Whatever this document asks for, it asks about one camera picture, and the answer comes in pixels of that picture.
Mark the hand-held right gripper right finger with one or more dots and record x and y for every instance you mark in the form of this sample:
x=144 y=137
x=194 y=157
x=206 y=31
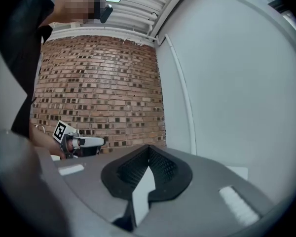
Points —
x=199 y=201

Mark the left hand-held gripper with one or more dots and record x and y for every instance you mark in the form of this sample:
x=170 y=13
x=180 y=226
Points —
x=62 y=131

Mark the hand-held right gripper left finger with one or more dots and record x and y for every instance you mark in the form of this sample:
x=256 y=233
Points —
x=93 y=189

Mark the person's left forearm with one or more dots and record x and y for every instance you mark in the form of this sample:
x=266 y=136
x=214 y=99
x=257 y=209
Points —
x=44 y=139

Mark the person's left hand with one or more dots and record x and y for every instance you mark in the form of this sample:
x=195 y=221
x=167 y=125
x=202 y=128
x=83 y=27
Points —
x=69 y=145

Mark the chrome faucet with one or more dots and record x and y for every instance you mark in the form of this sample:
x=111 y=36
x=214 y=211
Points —
x=40 y=125

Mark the white ceiling pipe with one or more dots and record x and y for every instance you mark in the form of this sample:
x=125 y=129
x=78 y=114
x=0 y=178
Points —
x=101 y=28

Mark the person's black shirt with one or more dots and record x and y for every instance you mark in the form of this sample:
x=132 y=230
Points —
x=19 y=46

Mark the person's head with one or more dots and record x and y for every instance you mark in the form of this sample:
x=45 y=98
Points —
x=74 y=4

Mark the white wall pipe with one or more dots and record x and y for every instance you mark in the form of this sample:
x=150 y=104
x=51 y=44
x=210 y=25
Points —
x=185 y=95

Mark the black head-worn camera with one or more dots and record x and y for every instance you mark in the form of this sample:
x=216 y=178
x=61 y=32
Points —
x=106 y=13

